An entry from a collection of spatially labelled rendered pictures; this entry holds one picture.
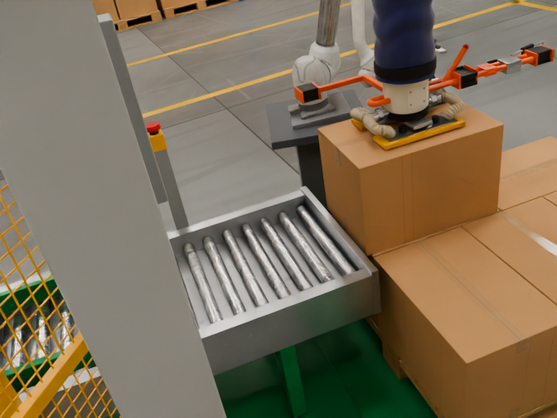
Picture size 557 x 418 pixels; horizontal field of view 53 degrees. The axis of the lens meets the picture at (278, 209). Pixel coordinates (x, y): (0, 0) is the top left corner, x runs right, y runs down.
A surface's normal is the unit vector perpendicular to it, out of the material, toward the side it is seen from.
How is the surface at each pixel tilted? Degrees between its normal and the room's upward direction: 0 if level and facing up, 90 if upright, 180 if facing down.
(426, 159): 90
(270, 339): 90
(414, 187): 90
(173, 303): 90
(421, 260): 0
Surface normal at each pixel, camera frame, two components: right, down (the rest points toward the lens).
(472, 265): -0.15, -0.83
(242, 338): 0.33, 0.48
